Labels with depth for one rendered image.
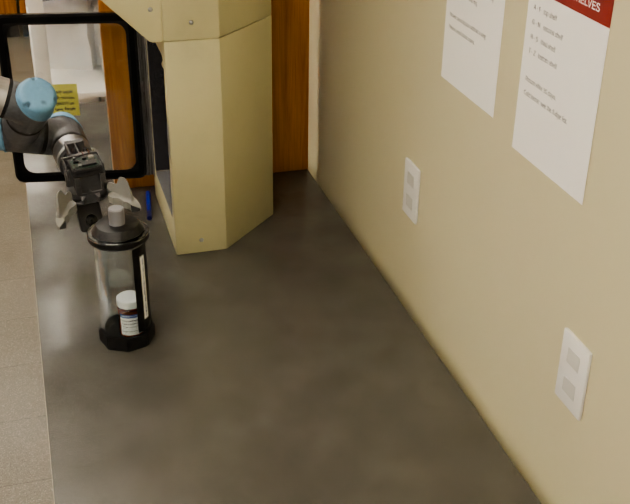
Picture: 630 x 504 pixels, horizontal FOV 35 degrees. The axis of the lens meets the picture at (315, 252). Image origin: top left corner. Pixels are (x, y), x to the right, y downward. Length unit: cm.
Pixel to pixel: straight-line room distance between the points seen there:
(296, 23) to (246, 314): 80
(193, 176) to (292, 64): 50
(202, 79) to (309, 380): 65
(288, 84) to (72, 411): 108
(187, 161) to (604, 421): 105
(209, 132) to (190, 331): 42
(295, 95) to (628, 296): 136
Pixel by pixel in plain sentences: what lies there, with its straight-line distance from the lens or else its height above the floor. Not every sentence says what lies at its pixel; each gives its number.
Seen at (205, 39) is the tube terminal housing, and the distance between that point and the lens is 200.
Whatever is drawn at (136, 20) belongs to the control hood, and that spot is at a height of 146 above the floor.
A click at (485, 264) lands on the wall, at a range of 167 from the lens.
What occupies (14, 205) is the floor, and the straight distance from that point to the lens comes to 469.
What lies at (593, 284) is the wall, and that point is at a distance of 138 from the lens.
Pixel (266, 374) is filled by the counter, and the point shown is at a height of 94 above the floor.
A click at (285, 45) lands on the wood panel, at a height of 127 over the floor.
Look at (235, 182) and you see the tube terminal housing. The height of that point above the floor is 108.
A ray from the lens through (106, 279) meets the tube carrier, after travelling 180.
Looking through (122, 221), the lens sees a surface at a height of 119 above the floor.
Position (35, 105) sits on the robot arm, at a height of 133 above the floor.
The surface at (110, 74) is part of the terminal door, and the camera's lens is 233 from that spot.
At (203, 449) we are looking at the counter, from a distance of 163.
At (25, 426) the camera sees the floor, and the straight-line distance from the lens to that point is 329.
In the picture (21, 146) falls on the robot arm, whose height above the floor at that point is 122.
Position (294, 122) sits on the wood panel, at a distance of 251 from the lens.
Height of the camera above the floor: 198
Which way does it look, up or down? 29 degrees down
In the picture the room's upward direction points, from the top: 1 degrees clockwise
